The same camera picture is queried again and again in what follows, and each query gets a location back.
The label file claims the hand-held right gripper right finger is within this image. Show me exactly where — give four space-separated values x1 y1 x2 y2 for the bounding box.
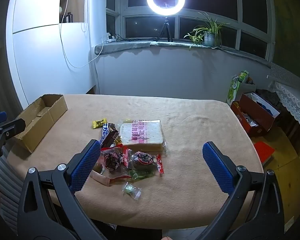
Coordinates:
195 141 290 240

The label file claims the cardboard box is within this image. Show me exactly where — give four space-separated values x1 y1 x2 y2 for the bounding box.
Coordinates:
14 94 68 153

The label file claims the white radiator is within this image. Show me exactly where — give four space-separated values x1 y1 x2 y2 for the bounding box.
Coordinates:
0 147 24 233

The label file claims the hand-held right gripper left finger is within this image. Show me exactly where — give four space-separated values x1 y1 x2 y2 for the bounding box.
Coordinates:
17 139 108 240

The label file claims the white lace tablecloth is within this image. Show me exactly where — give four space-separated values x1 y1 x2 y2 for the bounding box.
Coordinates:
269 64 300 153

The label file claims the pink snack packet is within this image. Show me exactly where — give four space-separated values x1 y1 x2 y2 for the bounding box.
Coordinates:
90 170 130 187

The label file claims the red date snack packet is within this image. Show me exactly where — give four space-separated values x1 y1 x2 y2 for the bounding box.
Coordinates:
127 151 165 175
101 146 132 173

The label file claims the sliced bread packet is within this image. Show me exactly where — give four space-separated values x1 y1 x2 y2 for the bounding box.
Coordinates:
119 119 167 154

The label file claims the white cabinet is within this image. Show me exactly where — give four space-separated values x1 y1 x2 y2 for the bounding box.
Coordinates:
6 0 95 105

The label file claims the potted spider plant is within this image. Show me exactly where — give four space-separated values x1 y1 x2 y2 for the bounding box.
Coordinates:
184 11 231 52

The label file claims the black tripod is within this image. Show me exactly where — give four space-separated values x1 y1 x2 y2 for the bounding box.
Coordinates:
156 16 173 42

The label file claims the brown chocolate bar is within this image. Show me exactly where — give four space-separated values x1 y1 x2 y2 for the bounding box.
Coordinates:
99 123 111 145
101 123 120 148

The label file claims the grey windowsill mat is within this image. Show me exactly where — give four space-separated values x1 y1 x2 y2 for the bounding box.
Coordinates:
94 39 272 68

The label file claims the red storage box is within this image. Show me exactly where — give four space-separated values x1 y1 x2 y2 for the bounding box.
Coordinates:
230 92 280 137

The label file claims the clear green candy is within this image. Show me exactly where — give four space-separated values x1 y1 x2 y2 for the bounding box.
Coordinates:
122 182 142 200

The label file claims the green foil candy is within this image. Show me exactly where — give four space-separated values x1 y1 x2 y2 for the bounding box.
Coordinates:
94 161 106 174

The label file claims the yellow wrapped candy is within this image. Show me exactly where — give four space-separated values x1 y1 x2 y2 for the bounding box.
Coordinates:
92 118 108 129

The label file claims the green snack packet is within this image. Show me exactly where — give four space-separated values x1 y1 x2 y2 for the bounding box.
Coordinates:
129 169 155 182

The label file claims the white window frame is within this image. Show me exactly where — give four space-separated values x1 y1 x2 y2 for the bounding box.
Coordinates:
106 0 275 60

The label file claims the red flat packet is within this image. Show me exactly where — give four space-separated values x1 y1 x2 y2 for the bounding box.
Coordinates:
254 141 276 165

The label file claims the white cable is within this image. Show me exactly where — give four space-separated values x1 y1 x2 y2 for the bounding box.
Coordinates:
59 0 109 68

